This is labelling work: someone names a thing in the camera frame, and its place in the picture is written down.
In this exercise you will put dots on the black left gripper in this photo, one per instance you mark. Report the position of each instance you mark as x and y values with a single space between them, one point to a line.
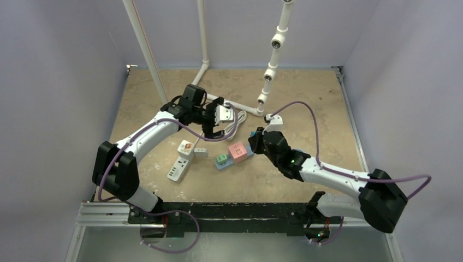
208 130

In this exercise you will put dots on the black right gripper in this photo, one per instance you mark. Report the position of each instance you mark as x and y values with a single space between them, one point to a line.
260 141

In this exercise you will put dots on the light blue power strip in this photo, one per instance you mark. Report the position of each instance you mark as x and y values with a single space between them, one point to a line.
230 162

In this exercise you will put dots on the pink cube adapter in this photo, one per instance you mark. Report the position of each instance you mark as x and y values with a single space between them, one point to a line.
237 152

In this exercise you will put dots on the green plug adapter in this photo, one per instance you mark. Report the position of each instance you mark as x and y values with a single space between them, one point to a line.
221 159

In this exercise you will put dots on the white USB power strip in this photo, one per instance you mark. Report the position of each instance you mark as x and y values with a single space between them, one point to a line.
178 169

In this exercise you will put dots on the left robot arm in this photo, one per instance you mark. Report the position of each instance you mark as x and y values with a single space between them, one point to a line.
116 166

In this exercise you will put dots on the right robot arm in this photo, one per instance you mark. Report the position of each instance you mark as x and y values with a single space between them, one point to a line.
373 197

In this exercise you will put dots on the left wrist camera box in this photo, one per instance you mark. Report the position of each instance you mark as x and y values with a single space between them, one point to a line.
223 114

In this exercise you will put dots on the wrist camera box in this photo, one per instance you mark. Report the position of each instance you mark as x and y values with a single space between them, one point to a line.
223 114
274 122

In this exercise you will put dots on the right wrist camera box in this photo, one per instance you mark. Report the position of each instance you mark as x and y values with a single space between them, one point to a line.
274 122

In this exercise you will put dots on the aluminium rail right table edge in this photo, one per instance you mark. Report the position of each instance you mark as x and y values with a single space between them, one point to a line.
359 148

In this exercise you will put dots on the white PVC pipe frame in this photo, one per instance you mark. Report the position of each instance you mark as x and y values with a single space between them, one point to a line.
277 43

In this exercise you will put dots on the aluminium front rail frame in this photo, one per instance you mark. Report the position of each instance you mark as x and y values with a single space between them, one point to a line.
102 233

